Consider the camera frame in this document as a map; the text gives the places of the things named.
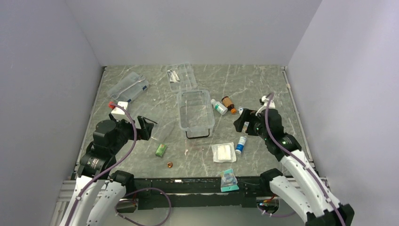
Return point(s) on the teal packaged item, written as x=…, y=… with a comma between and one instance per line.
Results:
x=228, y=181

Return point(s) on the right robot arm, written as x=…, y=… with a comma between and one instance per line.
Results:
x=311, y=200

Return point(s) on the clear medicine kit box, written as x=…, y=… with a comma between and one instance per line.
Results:
x=196, y=118

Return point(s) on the white gauze packet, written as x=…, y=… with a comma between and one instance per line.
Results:
x=224, y=152

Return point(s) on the amber medicine bottle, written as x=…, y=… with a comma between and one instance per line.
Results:
x=228, y=103

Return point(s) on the metal tweezers in tray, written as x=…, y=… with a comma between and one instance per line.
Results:
x=173, y=76

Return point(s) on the clear divided organizer tray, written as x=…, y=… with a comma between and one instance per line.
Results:
x=187, y=78

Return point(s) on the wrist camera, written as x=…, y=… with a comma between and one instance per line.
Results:
x=117, y=113
x=265, y=101

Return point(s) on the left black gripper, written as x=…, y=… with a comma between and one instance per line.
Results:
x=144, y=133

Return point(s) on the clear box with blue latches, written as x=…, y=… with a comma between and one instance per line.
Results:
x=129, y=88

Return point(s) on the blue white bandage roll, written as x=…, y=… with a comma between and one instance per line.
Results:
x=240, y=145

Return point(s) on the white medicine bottle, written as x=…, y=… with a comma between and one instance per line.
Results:
x=219, y=107

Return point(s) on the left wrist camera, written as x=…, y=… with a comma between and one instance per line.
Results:
x=117, y=113

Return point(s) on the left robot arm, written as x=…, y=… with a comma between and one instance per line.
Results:
x=96, y=190

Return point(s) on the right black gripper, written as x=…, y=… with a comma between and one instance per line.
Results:
x=248, y=115

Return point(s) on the black front rail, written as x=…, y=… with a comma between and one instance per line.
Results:
x=194, y=192

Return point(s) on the green sachet packet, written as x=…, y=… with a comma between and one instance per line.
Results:
x=161, y=150

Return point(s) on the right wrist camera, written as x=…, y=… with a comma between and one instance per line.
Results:
x=265, y=101

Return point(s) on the clear kit lid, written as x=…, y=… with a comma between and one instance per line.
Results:
x=164, y=122

